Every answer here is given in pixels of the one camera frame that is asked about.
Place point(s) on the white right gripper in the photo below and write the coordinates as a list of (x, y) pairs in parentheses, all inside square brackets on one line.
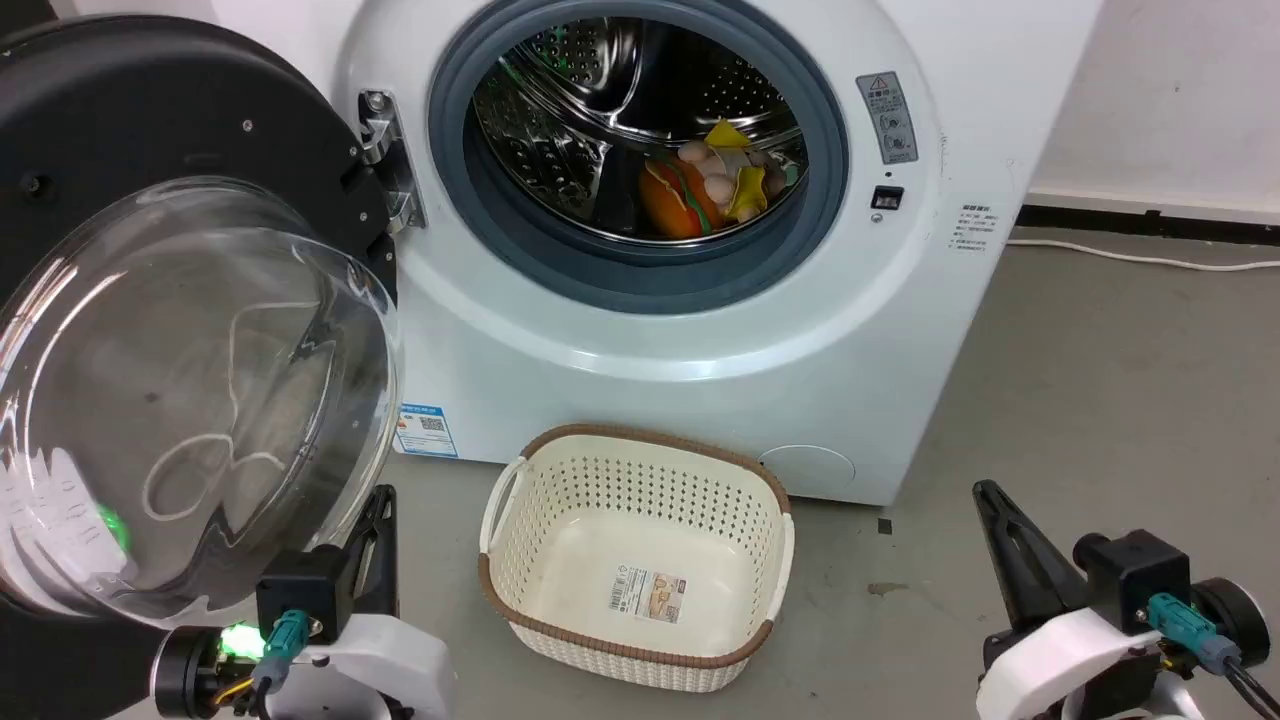
[(1070, 665)]

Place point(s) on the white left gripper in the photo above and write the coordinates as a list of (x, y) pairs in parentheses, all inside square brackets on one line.
[(385, 665)]

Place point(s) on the black washer door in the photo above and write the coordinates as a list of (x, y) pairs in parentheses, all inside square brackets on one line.
[(150, 130)]

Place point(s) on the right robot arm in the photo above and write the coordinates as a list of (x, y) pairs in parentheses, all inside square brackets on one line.
[(1235, 620)]

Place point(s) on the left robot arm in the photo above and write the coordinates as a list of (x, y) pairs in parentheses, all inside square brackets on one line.
[(185, 672)]

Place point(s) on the white front-load washing machine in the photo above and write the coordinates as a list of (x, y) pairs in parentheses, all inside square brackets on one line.
[(700, 380)]

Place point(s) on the chrome door hinge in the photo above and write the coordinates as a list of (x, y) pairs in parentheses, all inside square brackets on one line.
[(385, 165)]

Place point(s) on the blue energy label sticker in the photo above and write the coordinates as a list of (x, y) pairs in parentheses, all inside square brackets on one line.
[(427, 430)]

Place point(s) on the round filter cover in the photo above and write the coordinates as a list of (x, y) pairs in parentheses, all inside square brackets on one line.
[(810, 472)]

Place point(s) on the cream plastic laundry basket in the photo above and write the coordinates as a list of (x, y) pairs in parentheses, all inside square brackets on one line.
[(640, 560)]

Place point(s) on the paper product label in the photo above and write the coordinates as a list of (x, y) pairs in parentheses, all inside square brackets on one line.
[(648, 595)]

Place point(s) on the white text sticker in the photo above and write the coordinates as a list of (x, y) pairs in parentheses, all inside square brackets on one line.
[(972, 228)]

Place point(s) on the black baseboard strip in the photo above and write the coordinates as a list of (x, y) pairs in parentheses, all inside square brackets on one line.
[(1150, 222)]

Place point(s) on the grey warning label sticker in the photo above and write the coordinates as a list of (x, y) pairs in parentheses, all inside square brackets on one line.
[(887, 118)]

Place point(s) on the stainless steel drum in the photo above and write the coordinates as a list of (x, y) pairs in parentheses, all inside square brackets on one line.
[(560, 130)]

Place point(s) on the orange hamburger plush toy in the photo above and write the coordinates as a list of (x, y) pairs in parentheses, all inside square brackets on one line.
[(675, 200)]

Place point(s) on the yellow dressed doll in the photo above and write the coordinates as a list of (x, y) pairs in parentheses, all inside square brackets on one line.
[(735, 170)]

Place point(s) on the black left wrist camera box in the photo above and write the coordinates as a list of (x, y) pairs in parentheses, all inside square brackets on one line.
[(300, 595)]

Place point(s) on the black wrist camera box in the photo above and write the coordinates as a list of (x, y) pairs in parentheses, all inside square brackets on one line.
[(1135, 575), (300, 595)]

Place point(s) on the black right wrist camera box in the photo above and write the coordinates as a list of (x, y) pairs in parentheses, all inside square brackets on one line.
[(1135, 575)]

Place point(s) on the teal left camera connector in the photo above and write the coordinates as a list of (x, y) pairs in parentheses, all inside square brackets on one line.
[(280, 645)]

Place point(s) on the teal camera connector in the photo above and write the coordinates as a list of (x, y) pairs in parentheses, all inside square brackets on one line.
[(280, 645), (1190, 625)]

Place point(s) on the teal right camera connector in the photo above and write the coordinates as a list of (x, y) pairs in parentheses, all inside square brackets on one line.
[(1190, 625)]

